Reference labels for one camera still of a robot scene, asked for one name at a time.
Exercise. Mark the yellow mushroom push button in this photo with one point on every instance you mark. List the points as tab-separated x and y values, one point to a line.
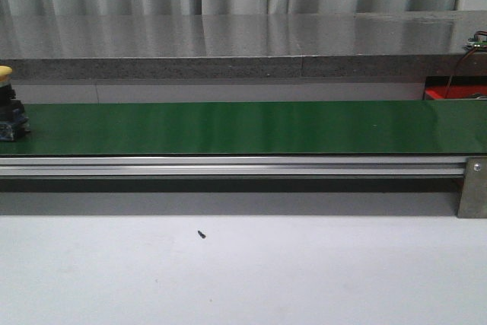
14	121

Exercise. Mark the grey stone counter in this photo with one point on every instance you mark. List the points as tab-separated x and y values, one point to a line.
125	47

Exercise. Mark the green conveyor belt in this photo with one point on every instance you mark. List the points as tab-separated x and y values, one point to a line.
374	127

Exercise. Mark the red plastic tray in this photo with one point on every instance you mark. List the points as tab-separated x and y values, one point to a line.
460	87

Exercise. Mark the small green circuit board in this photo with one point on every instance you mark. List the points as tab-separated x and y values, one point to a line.
477	42

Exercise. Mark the aluminium conveyor frame rail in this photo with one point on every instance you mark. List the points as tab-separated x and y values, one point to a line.
234	166

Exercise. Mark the steel conveyor support bracket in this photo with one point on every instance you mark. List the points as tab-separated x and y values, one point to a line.
473	196

